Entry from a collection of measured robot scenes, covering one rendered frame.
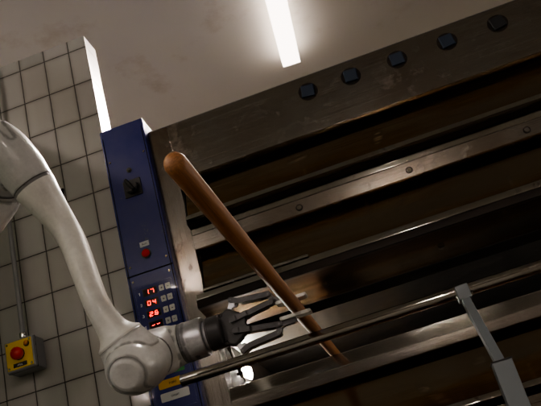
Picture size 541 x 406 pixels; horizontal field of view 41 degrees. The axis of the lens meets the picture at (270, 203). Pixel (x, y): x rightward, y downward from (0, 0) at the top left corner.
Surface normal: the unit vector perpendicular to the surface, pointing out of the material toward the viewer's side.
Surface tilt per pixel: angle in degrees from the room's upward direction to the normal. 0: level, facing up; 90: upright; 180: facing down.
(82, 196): 90
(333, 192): 90
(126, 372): 120
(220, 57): 180
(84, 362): 90
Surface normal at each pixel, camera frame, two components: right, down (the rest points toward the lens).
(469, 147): -0.23, -0.35
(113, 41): 0.26, 0.88
